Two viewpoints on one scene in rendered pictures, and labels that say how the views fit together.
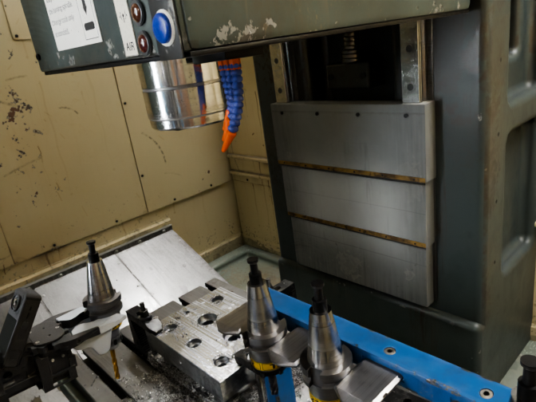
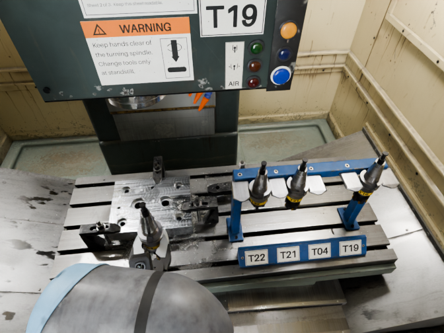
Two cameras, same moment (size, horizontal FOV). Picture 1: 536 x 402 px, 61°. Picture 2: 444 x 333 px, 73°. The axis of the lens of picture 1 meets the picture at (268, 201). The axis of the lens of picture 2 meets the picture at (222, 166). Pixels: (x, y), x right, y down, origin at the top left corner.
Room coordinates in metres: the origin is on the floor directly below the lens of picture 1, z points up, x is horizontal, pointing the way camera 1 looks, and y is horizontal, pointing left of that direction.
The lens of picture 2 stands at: (0.33, 0.53, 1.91)
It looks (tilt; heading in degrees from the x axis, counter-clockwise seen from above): 48 degrees down; 305
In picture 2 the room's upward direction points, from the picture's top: straight up
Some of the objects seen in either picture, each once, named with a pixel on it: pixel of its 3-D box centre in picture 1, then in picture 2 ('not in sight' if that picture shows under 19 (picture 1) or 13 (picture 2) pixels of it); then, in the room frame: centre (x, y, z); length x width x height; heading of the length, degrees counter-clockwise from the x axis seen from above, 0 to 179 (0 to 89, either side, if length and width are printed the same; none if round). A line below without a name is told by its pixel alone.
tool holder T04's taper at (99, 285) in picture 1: (97, 278); (147, 221); (0.71, 0.31, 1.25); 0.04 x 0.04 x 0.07
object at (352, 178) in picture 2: not in sight; (351, 182); (0.33, -0.15, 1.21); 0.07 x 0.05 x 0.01; 131
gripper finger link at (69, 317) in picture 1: (86, 323); (140, 250); (0.71, 0.35, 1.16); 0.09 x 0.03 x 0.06; 144
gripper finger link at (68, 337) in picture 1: (71, 337); (161, 259); (0.64, 0.34, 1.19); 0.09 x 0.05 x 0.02; 117
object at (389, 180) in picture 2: not in sight; (387, 178); (0.25, -0.22, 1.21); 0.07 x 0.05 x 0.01; 131
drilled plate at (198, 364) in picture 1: (222, 335); (152, 206); (0.90, 0.15, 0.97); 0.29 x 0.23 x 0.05; 41
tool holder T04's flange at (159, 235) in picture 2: (102, 302); (150, 232); (0.70, 0.31, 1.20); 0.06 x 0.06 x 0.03
